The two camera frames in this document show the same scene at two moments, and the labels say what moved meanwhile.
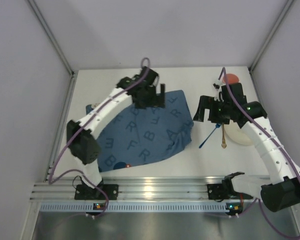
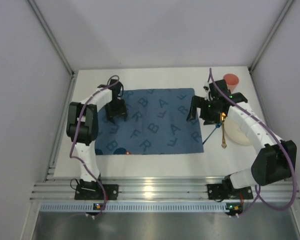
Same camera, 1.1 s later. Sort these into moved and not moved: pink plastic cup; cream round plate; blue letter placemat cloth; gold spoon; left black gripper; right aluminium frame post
Moved: blue letter placemat cloth; left black gripper
Not moved: gold spoon; pink plastic cup; right aluminium frame post; cream round plate
